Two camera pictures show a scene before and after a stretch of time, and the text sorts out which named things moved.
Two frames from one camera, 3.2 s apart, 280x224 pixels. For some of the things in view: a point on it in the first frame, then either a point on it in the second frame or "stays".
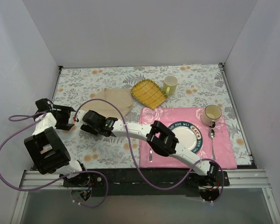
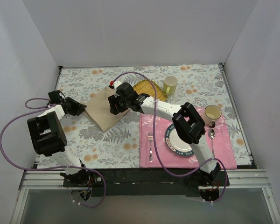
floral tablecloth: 122,91 stays
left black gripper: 68,117 -> 73,106
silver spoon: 212,134 stays
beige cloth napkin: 115,103 stays
